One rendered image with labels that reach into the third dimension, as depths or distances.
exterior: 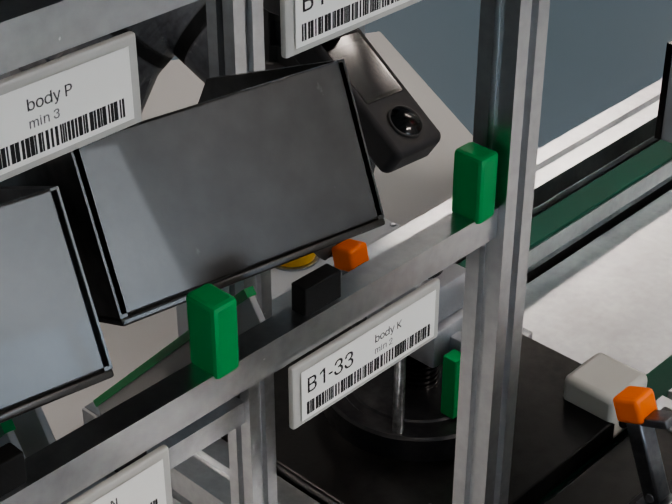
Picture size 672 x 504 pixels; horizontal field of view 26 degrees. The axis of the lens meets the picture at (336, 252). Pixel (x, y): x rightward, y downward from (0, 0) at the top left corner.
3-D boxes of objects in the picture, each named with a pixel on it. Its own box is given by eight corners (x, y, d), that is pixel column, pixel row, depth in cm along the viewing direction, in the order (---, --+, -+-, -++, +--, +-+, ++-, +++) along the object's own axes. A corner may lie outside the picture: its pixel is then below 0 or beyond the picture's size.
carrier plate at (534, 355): (186, 423, 107) (184, 400, 106) (402, 292, 122) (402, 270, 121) (434, 587, 93) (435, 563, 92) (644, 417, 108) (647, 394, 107)
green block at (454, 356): (439, 412, 102) (442, 355, 100) (450, 404, 103) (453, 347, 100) (453, 420, 102) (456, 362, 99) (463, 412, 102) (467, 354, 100)
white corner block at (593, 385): (558, 418, 108) (562, 375, 106) (594, 391, 111) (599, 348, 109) (610, 447, 105) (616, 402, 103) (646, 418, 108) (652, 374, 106)
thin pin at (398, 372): (390, 430, 101) (392, 330, 96) (397, 425, 101) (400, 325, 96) (398, 435, 100) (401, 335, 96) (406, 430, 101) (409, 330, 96)
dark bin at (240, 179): (-88, 287, 80) (-130, 158, 79) (121, 215, 87) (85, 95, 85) (122, 327, 57) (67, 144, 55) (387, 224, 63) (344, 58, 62)
